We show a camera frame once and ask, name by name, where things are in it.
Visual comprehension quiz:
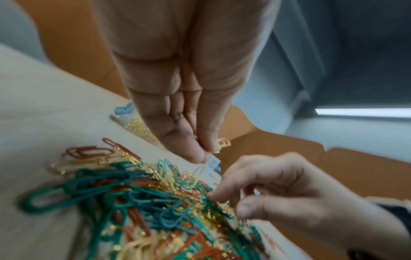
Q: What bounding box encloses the ceiling light strip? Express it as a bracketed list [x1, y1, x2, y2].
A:
[315, 108, 411, 118]

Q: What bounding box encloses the black right wrist strap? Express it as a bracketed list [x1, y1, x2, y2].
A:
[348, 203, 411, 260]

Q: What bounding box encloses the transparent box with blue latches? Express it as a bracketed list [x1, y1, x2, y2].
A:
[207, 153, 223, 177]
[109, 102, 168, 151]

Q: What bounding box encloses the person's right hand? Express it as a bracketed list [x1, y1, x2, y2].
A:
[210, 152, 404, 254]

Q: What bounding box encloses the sorted heap of gold clips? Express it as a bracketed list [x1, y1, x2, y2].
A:
[125, 116, 163, 146]

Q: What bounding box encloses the person's left hand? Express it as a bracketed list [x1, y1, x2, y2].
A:
[93, 0, 283, 164]

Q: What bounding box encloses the pile of colored paper clips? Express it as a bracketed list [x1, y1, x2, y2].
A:
[19, 137, 269, 260]

